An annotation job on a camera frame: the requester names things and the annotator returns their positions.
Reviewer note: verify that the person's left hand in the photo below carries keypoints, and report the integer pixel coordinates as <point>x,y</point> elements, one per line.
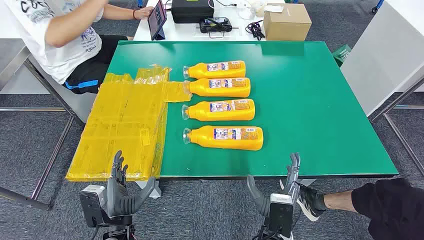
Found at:
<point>145,12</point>

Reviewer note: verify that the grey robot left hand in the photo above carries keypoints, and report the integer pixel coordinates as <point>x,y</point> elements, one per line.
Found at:
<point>119,202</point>

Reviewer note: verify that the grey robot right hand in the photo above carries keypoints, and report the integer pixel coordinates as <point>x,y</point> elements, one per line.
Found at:
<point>258,198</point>

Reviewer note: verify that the orange detergent bottle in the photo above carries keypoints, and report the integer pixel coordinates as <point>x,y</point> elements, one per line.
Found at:
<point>218,91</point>
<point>215,72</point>
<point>222,115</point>
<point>225,143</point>

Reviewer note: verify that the person's right forearm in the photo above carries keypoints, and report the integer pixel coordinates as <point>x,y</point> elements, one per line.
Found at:
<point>76,23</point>

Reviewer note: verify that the person's left forearm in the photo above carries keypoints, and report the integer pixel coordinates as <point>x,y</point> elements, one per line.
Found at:
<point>119,12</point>

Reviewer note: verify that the black tablet with stand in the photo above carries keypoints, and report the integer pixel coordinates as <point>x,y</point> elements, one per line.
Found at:
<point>156,18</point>

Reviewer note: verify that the white table foot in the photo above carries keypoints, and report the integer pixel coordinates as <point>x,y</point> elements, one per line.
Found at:
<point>309,181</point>
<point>155,192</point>

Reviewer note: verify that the white desk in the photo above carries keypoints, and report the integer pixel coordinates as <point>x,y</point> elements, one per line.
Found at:
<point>182,31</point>

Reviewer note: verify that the black carrying case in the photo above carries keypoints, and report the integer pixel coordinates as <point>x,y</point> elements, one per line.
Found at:
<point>192,11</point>

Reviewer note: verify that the black sneaker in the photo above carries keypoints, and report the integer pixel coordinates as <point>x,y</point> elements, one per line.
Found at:
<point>309,202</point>

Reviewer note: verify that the yellow taped cardboard sheet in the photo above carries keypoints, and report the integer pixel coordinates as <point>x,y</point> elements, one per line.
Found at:
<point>122,132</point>

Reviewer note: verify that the black handheld controller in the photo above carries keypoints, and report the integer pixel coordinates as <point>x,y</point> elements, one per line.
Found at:
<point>215,26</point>

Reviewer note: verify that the person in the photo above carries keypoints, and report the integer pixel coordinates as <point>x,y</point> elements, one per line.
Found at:
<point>391,205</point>
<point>66,49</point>

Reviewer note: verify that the clear plastic bag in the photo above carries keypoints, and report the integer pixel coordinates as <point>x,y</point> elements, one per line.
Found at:
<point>245,11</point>

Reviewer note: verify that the white paper slip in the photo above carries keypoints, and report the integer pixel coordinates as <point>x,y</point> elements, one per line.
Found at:
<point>274,8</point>

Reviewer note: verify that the brown cardboard box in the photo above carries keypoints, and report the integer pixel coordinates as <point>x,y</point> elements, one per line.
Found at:
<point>286,26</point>

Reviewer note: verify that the green box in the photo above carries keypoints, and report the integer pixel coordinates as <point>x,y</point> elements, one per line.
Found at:
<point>341,54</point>

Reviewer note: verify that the white side table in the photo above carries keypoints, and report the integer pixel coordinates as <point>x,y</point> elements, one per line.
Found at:
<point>384,49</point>

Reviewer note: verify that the blue caster leg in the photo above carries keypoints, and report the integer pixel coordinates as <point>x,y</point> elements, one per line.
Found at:
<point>377,5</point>

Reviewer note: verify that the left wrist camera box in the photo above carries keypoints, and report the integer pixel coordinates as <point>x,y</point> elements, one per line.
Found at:
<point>92,207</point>

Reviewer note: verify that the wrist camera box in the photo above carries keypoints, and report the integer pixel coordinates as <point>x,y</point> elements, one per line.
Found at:
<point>281,215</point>
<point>92,207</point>

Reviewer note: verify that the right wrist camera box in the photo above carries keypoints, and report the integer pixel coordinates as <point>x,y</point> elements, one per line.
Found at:
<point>281,215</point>

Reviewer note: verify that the metal table frame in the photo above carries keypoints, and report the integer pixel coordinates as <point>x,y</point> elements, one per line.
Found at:
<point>396,100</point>

